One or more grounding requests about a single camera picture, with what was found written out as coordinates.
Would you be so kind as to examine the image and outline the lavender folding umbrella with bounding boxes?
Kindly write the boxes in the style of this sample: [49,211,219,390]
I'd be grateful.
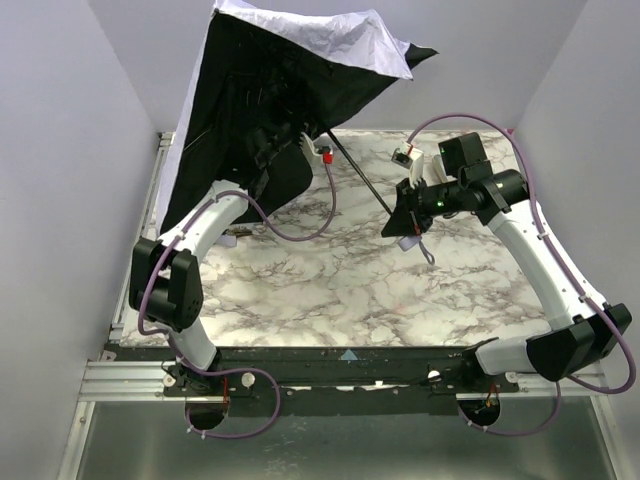
[157,1,435,231]

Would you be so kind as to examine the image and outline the yellow black pliers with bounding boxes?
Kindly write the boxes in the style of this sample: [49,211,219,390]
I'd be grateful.
[225,229,253,238]

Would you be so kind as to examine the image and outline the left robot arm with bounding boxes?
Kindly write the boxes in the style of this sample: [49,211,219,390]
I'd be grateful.
[128,180,248,371]

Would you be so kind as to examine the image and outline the beige umbrella case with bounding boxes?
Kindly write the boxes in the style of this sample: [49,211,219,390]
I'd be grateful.
[431,154,449,183]

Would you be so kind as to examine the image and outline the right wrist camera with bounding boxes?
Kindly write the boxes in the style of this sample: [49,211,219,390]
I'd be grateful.
[391,142,424,188]

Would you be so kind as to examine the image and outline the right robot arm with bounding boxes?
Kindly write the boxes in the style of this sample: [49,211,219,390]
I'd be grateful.
[381,133,632,382]

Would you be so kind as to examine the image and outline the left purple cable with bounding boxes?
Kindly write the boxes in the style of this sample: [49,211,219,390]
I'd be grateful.
[135,162,337,441]

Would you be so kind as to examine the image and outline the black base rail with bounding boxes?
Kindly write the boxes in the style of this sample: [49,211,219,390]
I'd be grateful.
[163,347,519,417]

